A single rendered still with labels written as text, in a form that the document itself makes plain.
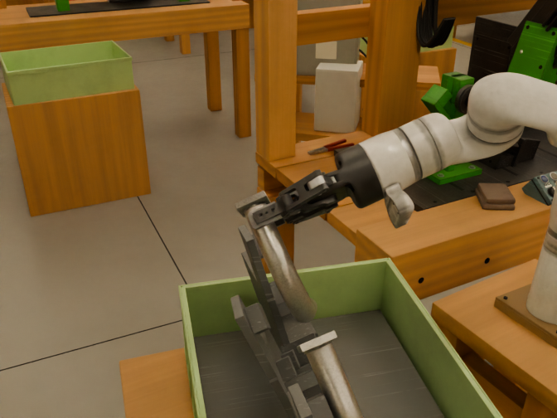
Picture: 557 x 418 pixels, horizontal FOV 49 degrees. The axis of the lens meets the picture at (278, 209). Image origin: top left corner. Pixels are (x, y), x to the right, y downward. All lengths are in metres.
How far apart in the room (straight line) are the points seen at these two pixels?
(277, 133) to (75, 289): 1.43
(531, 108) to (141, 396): 0.82
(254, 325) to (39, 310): 2.09
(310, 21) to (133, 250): 1.66
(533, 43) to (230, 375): 1.22
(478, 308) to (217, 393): 0.56
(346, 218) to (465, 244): 0.29
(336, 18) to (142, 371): 1.16
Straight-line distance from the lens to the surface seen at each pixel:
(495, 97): 0.76
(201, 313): 1.18
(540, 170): 1.86
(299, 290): 0.75
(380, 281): 1.25
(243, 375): 1.12
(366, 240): 1.42
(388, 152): 0.74
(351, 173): 0.73
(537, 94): 0.78
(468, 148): 0.80
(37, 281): 3.01
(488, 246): 1.55
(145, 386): 1.21
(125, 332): 2.60
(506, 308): 1.32
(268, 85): 1.73
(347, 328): 1.23
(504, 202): 1.60
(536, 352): 1.26
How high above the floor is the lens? 1.63
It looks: 29 degrees down
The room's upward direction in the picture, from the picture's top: straight up
